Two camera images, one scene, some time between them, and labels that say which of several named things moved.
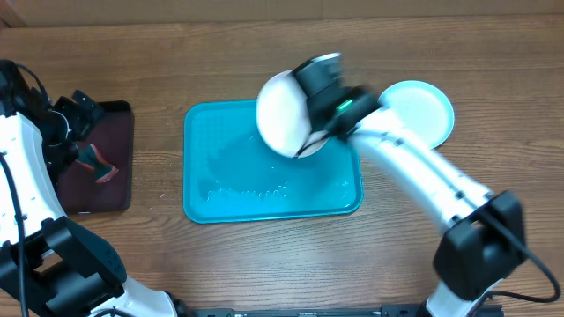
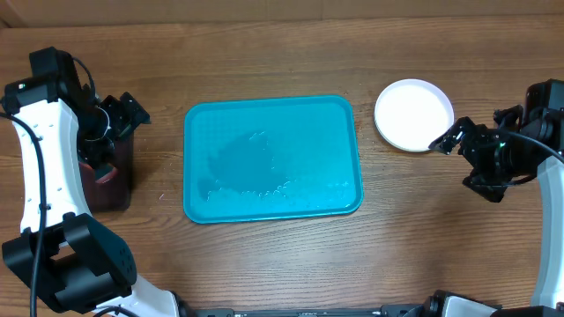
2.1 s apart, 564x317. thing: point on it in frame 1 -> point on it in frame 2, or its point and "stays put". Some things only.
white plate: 283,115 -> 411,114
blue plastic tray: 232,173 stays put
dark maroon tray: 79,188 stays put
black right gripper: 315,122 -> 491,188
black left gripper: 85,118 -> 126,120
